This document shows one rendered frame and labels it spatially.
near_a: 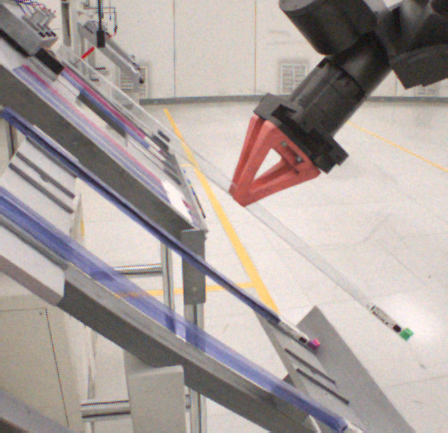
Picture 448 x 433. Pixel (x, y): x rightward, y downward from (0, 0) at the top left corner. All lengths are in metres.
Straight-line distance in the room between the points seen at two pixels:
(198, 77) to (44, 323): 6.77
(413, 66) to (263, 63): 7.49
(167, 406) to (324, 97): 0.35
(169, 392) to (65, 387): 0.74
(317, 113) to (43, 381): 0.98
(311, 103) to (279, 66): 7.53
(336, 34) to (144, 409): 0.41
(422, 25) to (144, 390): 0.43
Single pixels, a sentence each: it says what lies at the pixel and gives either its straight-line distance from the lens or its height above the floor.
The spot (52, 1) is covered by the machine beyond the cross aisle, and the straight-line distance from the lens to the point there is 4.58.
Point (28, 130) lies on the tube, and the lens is 0.57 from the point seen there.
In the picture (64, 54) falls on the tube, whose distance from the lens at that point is 0.45.
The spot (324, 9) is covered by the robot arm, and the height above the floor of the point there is 1.17.
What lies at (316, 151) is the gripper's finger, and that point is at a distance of 0.47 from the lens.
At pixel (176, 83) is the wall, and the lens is 7.72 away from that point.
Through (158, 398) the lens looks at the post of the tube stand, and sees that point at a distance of 0.56.
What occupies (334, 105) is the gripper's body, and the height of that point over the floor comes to 1.08.
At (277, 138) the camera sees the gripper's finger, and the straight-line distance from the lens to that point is 0.46.
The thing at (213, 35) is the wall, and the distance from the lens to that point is 7.75.
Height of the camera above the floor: 1.15
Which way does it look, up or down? 21 degrees down
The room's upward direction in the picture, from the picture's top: straight up
